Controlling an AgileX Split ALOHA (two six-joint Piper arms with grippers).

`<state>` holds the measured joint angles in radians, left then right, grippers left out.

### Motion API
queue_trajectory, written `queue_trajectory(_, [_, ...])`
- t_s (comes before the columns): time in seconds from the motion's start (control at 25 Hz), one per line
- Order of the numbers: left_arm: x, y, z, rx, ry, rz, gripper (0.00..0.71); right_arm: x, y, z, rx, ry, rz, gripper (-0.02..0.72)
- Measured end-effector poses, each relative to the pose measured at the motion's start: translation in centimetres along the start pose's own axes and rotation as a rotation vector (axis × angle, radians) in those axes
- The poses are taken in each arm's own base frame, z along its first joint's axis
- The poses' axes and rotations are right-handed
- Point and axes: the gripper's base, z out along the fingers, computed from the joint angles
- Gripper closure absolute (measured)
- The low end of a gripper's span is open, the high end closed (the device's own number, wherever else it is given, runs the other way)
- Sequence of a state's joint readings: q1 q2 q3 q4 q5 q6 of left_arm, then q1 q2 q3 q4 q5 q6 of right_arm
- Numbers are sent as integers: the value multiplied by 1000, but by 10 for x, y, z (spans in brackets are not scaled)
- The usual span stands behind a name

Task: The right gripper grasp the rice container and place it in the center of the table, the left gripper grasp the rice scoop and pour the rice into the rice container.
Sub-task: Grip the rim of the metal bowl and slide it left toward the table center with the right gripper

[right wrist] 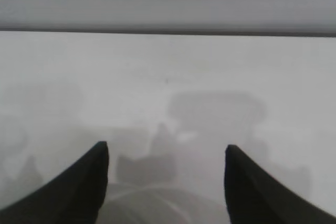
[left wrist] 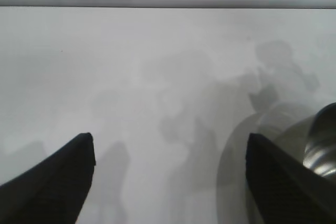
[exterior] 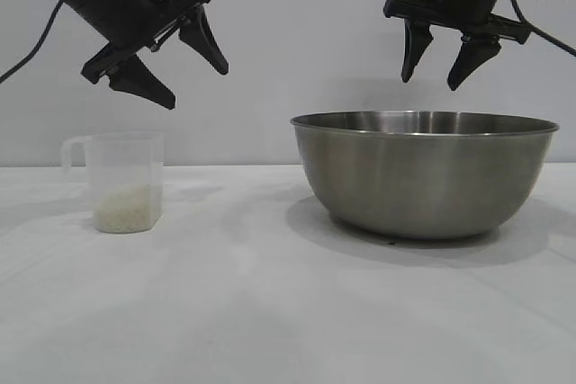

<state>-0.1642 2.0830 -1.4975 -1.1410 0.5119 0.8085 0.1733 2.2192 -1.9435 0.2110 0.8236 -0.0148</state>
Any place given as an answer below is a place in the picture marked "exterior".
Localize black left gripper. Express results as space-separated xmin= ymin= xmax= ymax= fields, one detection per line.
xmin=71 ymin=0 xmax=230 ymax=111

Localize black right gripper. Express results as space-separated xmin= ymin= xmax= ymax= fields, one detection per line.
xmin=383 ymin=0 xmax=532 ymax=92

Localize translucent plastic measuring cup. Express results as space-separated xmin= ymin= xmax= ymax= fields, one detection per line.
xmin=60 ymin=130 xmax=166 ymax=235

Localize stainless steel mixing bowl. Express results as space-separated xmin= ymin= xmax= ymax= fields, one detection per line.
xmin=290 ymin=109 xmax=561 ymax=241

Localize white rice grains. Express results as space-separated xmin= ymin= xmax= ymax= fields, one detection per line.
xmin=94 ymin=182 xmax=163 ymax=233

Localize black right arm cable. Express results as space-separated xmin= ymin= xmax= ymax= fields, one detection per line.
xmin=506 ymin=0 xmax=576 ymax=57

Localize black left arm hanging cable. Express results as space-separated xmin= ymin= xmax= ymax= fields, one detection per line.
xmin=0 ymin=0 xmax=64 ymax=84

